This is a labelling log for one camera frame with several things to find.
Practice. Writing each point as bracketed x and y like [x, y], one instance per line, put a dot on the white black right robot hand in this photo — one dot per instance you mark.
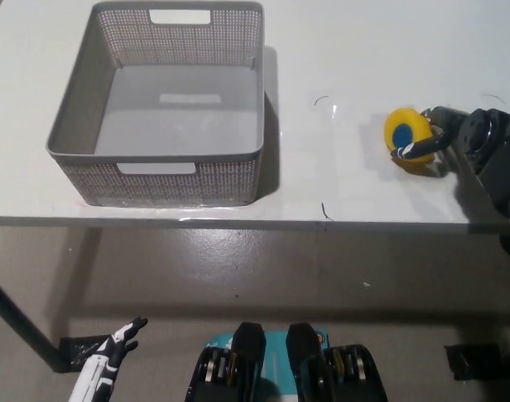
[453, 130]

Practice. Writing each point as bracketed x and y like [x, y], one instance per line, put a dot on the grey perforated plastic basket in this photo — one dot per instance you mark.
[179, 117]

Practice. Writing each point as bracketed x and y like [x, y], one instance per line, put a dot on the black floor plate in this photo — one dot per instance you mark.
[472, 362]
[76, 352]

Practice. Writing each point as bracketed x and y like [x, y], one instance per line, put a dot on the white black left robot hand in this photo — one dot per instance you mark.
[97, 372]

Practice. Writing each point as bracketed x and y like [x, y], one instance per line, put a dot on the yellow rubber duck toy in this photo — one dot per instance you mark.
[418, 125]

